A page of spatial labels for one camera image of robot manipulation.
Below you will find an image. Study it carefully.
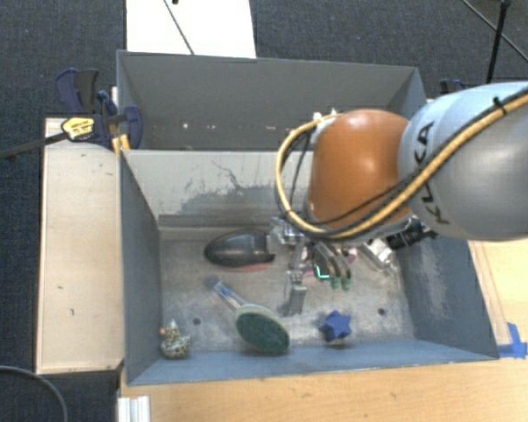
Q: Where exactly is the spotted toy duck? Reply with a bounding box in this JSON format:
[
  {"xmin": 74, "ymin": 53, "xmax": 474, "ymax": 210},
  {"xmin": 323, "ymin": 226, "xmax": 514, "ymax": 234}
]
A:
[{"xmin": 158, "ymin": 318, "xmax": 193, "ymax": 360}]

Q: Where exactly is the black cylinder on white bracket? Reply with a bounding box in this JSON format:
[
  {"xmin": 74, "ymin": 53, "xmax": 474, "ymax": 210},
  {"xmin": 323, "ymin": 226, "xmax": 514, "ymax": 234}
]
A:
[{"xmin": 363, "ymin": 218, "xmax": 439, "ymax": 275}]

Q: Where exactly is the grey metal bin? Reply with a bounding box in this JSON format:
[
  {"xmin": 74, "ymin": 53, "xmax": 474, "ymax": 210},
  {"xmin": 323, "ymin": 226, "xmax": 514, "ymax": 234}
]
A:
[{"xmin": 115, "ymin": 49, "xmax": 501, "ymax": 388}]

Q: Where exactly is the green dish brush clear handle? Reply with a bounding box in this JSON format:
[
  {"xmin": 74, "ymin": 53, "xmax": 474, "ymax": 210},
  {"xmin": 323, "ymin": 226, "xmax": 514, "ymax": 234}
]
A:
[{"xmin": 203, "ymin": 274, "xmax": 291, "ymax": 355}]

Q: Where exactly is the pale wood board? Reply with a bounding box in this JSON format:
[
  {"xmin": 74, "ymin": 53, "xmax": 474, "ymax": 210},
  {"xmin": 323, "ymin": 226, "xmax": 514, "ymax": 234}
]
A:
[{"xmin": 34, "ymin": 118, "xmax": 127, "ymax": 375}]

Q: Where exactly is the black oval brush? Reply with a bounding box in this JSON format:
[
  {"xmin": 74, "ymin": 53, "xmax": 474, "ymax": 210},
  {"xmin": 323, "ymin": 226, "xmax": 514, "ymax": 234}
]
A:
[{"xmin": 202, "ymin": 229, "xmax": 277, "ymax": 273}]

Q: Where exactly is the blue star block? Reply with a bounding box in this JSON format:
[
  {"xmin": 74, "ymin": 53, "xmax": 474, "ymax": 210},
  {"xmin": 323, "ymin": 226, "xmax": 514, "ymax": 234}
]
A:
[{"xmin": 318, "ymin": 309, "xmax": 353, "ymax": 345}]

